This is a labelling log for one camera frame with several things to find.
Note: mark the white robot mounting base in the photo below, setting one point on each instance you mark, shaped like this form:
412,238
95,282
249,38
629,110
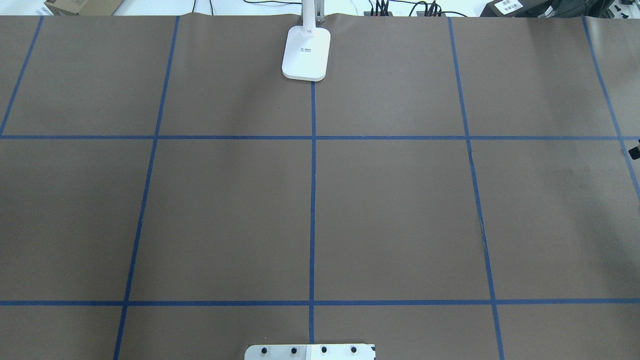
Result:
326,351

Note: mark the cardboard box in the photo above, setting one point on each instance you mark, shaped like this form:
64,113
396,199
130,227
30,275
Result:
83,7

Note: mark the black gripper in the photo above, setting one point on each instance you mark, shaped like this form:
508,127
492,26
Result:
635,152

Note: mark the black labelled box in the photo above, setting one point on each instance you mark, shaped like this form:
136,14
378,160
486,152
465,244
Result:
537,8

